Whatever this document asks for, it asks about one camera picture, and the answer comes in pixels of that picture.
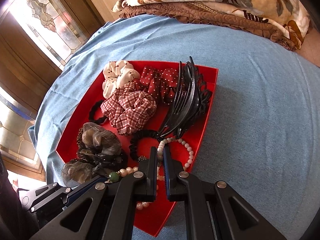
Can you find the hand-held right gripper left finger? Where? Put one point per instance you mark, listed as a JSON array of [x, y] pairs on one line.
[[152, 170]]

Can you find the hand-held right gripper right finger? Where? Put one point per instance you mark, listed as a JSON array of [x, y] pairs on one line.
[[168, 177]]

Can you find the wooden stained glass door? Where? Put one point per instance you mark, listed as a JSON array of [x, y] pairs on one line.
[[37, 42]]

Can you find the white dotted scrunchie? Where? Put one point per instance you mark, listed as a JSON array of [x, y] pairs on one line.
[[117, 77]]

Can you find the black hair comb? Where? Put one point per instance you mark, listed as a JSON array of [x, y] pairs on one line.
[[187, 100]]

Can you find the red tray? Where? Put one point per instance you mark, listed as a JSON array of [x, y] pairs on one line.
[[150, 220]]

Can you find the red plaid scrunchie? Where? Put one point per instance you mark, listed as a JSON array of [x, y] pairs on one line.
[[130, 110]]

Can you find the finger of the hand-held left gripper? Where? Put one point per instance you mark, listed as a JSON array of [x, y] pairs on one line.
[[80, 192]]

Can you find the grey and dark dotted scrunchie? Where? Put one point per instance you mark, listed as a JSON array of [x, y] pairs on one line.
[[100, 142]]

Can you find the pink bedsheet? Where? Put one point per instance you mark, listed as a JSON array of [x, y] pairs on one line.
[[311, 52]]

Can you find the red polka dot scrunchie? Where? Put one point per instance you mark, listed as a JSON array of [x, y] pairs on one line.
[[160, 82]]

